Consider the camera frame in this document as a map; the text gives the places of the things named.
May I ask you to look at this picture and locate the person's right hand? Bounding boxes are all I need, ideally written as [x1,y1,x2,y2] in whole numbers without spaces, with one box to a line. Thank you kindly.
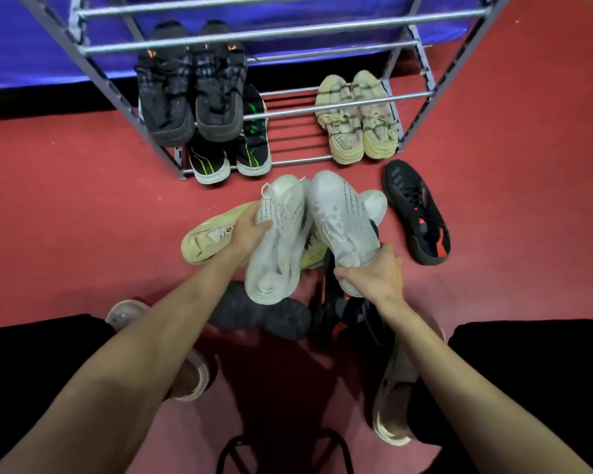
[333,242,405,311]

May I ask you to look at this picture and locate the person's left hand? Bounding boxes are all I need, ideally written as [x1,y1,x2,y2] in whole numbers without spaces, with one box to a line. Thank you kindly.
[227,201,275,267]

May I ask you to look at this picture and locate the white knit sneaker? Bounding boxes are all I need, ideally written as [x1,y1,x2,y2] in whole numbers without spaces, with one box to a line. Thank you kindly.
[306,170,382,298]
[244,174,311,305]

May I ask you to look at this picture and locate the black sneaker white pattern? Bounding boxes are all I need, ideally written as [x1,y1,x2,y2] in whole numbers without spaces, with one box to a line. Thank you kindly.
[343,296,396,351]

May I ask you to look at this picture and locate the pale yellow sneaker white sole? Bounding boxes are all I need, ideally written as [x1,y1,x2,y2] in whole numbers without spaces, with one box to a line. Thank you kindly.
[298,219,329,271]
[180,201,258,266]

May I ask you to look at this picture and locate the black sneaker red patch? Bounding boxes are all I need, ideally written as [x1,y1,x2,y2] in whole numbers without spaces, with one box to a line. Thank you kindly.
[311,251,349,341]
[381,159,451,266]

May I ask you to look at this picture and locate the plain white sneaker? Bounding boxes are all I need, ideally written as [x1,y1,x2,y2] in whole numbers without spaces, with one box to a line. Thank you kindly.
[356,189,389,228]

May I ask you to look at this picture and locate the black sneaker green stripes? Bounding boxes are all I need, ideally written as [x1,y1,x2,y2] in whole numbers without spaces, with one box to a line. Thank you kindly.
[186,135,232,186]
[235,83,273,177]

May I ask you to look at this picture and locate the dark grey sneaker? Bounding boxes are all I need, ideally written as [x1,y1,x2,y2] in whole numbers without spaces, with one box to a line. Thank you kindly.
[207,280,313,341]

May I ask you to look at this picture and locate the black sneaker orange marks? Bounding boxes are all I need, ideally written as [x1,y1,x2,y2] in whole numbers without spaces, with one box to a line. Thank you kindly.
[134,20,197,147]
[190,19,249,144]

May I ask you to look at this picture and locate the beige sneaker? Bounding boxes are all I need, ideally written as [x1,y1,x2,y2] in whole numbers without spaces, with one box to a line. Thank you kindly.
[314,74,366,166]
[351,69,401,161]

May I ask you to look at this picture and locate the grey metal shoe rack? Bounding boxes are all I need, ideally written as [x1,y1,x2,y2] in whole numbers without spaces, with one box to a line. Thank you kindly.
[14,0,515,182]

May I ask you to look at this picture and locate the person's left forearm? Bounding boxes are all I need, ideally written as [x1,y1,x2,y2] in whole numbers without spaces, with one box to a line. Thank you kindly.
[0,249,248,474]

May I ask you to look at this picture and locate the person's right forearm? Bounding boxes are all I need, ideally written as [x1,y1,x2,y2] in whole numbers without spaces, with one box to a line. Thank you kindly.
[375,290,593,474]

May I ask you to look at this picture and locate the person's right cream clog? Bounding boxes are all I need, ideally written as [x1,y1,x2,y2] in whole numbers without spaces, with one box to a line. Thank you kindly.
[371,330,448,448]

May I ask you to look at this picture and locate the person's cream clog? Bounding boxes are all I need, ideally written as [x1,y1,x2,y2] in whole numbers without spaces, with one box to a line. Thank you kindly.
[104,299,212,404]
[371,330,448,448]

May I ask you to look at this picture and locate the person's left cream clog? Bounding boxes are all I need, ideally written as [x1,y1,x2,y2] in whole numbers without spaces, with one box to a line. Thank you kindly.
[104,299,212,404]

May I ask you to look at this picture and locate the person's black trousers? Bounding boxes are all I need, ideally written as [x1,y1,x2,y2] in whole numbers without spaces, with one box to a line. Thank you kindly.
[0,313,593,474]

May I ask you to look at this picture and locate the black folding stool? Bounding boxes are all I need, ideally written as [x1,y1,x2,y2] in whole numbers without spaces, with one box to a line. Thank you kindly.
[216,428,355,474]

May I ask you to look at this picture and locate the blue tarp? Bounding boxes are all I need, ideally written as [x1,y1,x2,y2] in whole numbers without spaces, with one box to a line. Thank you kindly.
[0,0,483,92]

